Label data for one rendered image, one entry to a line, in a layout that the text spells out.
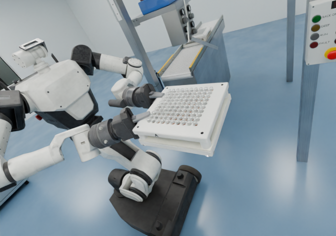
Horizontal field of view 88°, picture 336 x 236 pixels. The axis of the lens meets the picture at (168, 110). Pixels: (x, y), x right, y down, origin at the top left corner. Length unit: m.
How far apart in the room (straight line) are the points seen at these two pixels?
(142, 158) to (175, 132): 0.58
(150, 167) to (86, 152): 0.46
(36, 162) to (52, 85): 0.35
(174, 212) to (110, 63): 1.01
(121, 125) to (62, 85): 0.41
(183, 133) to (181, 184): 0.95
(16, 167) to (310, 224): 1.44
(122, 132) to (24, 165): 0.29
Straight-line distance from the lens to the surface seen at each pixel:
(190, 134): 0.45
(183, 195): 1.36
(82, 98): 0.96
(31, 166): 0.68
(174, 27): 1.18
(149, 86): 0.68
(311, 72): 1.16
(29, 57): 0.94
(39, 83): 0.90
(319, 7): 0.98
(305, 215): 1.47
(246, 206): 1.47
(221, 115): 0.55
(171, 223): 1.31
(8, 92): 0.93
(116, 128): 0.60
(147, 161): 1.03
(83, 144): 0.66
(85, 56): 1.04
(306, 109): 1.30
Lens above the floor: 1.34
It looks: 33 degrees down
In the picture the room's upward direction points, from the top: 25 degrees counter-clockwise
